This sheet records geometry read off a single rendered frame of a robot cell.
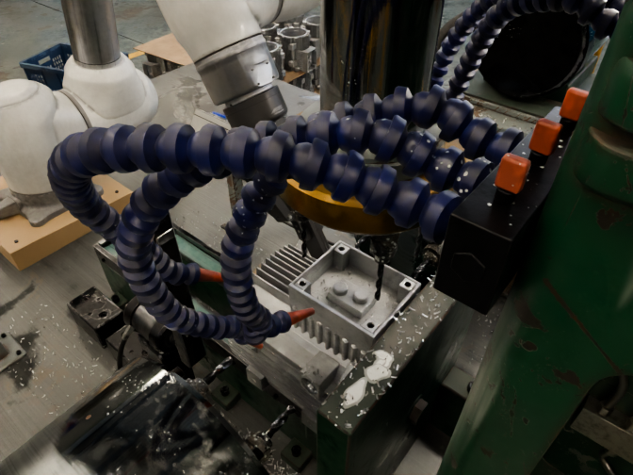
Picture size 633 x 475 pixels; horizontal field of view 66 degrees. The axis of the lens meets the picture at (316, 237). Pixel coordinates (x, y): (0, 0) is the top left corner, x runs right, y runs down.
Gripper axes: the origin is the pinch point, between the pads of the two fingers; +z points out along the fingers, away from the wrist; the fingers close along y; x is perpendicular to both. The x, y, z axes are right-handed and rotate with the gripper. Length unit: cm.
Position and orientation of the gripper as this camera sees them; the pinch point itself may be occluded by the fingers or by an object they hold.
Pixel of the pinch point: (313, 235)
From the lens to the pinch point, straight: 67.2
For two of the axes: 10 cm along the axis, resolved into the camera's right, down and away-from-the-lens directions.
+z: 3.9, 8.6, 3.4
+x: -6.7, 0.0, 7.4
